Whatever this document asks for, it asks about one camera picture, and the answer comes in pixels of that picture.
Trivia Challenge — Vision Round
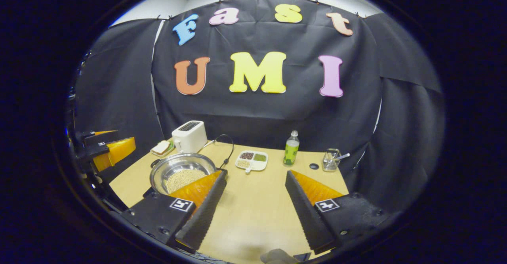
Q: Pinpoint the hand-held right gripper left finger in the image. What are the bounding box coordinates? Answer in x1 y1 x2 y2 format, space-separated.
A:
121 169 228 253

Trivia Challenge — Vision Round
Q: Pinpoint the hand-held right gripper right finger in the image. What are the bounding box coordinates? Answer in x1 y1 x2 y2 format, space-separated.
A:
285 170 391 255

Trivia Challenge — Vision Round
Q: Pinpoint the stainless steel pot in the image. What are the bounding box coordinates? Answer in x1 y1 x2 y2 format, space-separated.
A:
150 152 217 195

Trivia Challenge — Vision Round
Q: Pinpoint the pile of yellow soybeans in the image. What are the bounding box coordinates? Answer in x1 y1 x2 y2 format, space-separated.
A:
166 169 207 194

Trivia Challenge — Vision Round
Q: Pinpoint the sandwich with lettuce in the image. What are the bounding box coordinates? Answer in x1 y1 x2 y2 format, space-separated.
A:
152 140 172 155

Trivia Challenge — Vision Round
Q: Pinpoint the small pale green plate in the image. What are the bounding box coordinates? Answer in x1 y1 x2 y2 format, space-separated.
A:
151 142 175 157

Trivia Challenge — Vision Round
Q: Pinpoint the green label drink bottle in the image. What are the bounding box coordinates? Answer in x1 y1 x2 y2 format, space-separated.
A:
283 130 300 166

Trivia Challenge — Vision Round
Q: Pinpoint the white divided bean plate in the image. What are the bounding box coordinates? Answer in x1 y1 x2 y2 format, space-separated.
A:
235 150 269 174

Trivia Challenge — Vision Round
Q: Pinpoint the white toaster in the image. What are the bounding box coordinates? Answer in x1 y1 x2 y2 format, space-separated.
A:
172 121 208 153

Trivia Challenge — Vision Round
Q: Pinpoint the metal wire utensil holder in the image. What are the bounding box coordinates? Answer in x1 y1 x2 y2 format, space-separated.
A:
322 149 341 172

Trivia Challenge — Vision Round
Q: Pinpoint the black power cable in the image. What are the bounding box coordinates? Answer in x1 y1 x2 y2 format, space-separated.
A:
212 134 234 169

